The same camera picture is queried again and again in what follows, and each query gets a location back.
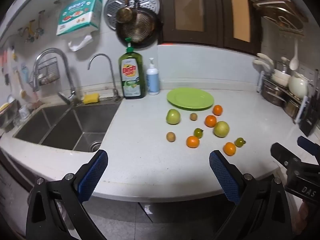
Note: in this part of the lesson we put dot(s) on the metal dish rack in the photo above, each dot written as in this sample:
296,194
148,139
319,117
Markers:
301,110

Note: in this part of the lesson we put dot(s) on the green apple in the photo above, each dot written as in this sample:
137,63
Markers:
173,116
221,129

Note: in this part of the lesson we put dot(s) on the white ceramic jug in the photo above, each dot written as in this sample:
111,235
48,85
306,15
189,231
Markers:
297,86

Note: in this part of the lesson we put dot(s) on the yellow sponge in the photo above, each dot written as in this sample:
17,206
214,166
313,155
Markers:
91,98

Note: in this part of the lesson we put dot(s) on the row of colourful wall hooks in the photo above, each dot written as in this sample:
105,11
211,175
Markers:
31,30

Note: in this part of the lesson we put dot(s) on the white pump bottle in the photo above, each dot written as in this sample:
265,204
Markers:
153,80

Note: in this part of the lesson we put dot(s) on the small brown kiwi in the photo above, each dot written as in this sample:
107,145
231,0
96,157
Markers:
170,137
193,116

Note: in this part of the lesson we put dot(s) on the large chrome faucet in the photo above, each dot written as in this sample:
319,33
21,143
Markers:
63,57

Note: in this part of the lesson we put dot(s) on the black frying pan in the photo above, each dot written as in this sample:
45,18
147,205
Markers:
146,28

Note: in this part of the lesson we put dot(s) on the green plate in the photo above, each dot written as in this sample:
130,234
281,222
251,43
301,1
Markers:
190,98

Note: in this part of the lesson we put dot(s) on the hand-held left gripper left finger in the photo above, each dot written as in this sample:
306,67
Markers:
92,177

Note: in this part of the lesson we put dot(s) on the dark wooden window frame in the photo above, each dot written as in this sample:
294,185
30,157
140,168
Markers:
215,17

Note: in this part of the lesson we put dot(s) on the round wooden board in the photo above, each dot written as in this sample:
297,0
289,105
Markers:
280,10

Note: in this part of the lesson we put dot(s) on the metal basin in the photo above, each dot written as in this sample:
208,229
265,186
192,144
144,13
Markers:
7,116

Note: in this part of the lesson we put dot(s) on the white cup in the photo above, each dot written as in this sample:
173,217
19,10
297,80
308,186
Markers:
24,112

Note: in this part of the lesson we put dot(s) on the stainless steel sink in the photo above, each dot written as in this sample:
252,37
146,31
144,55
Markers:
62,130

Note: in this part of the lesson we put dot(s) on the white plastic spoon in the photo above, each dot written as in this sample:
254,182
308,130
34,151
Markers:
294,62

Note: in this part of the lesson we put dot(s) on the small steel pot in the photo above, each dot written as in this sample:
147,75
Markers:
292,107

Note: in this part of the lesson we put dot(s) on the small brass strainer ladle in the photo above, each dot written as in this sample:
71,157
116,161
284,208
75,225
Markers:
124,14

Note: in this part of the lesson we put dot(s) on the large steel pot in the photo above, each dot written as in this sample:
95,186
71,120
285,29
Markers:
272,95

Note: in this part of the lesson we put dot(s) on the orange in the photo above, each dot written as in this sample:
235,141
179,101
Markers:
210,121
192,141
217,110
229,148

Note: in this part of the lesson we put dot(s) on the thin chrome faucet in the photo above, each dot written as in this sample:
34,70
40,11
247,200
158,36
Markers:
110,65

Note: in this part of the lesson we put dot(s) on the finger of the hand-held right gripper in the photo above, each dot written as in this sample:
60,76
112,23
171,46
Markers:
283,153
308,143

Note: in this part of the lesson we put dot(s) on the paper towel pack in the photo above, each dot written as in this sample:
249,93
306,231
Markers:
80,12

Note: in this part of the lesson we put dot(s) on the green dish soap bottle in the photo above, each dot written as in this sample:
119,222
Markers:
131,80

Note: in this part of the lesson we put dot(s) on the steel pot with lid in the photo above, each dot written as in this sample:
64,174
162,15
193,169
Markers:
282,66

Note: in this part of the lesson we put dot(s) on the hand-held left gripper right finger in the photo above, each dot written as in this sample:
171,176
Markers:
225,177

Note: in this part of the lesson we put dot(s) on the small green tomato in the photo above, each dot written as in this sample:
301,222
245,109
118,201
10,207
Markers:
240,142
198,133

